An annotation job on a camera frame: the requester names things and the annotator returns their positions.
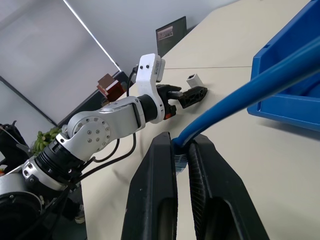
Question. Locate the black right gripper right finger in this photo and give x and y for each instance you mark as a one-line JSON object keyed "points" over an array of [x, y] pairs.
{"points": [[220, 195]]}

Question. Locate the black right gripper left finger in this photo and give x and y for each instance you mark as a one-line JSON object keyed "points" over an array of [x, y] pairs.
{"points": [[150, 190]]}

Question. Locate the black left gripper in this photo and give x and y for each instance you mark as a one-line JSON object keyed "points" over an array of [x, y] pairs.
{"points": [[165, 96]]}

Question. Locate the white coupler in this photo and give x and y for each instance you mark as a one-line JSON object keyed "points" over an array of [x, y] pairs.
{"points": [[194, 80]]}

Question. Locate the blue plastic bin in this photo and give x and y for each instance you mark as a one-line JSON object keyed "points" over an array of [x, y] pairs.
{"points": [[287, 110]]}

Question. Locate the black monitor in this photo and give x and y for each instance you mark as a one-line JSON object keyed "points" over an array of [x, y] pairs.
{"points": [[171, 36]]}

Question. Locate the brown orange box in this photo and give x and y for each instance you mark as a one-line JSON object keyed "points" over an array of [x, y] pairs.
{"points": [[111, 87]]}

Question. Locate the ceiling light strip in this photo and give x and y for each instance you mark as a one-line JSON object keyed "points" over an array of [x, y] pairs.
{"points": [[92, 35]]}

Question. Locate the green plant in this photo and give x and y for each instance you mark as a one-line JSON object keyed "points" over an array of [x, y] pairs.
{"points": [[45, 140]]}

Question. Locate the silver robot torso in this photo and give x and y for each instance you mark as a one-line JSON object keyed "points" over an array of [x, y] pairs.
{"points": [[17, 210]]}

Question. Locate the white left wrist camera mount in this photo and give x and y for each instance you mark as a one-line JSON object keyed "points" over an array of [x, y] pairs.
{"points": [[145, 80]]}

